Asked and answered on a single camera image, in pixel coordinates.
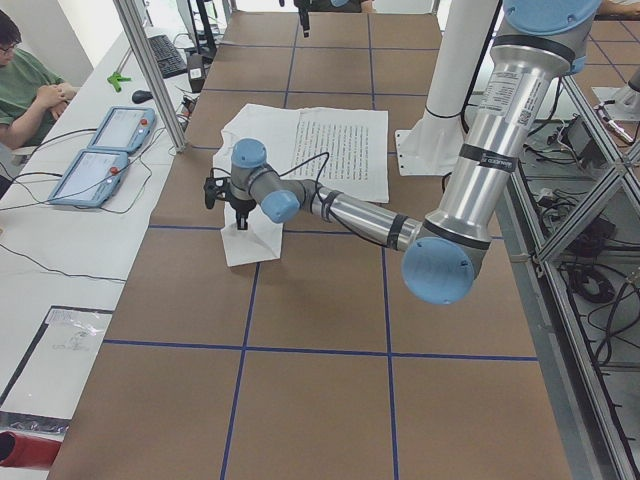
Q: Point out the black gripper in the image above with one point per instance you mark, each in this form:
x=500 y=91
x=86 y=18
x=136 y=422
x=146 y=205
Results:
x=241 y=205
x=303 y=12

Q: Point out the black computer mouse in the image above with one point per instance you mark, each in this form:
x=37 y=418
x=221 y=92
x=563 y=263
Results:
x=141 y=96

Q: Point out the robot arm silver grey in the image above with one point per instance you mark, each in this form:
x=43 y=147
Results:
x=537 y=42
x=335 y=6

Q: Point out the lower blue teach pendant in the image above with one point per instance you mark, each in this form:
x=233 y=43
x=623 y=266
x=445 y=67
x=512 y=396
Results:
x=91 y=179

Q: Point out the person in green shirt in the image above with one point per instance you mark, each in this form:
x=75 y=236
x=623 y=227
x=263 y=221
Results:
x=33 y=98

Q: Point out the black power adapter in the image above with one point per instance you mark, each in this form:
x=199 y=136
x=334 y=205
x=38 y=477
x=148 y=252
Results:
x=196 y=72

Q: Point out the blue teach pendant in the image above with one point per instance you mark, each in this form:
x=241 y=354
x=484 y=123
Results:
x=91 y=179
x=124 y=129

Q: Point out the white long-sleeve printed shirt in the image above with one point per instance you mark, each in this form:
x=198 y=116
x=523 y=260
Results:
x=350 y=146

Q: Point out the aluminium frame post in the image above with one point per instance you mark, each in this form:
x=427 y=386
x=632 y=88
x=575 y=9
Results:
x=137 y=37

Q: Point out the black keyboard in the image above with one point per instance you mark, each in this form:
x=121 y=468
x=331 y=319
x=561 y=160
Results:
x=168 y=58

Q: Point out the paper sheet in sleeve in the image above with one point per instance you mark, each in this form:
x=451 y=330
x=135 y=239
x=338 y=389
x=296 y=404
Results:
x=43 y=392

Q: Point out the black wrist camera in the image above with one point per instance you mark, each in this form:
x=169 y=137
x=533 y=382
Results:
x=216 y=187

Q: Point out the aluminium side frame rack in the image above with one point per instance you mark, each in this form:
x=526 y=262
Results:
x=571 y=221

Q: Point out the red cylinder object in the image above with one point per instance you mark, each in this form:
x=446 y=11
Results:
x=25 y=451

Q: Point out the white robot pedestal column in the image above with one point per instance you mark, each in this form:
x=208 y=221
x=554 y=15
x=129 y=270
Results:
x=432 y=146

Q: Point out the green plastic tool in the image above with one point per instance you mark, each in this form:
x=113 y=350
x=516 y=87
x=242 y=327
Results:
x=116 y=80

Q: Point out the upper blue teach pendant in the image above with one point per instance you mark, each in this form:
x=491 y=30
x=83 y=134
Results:
x=124 y=129

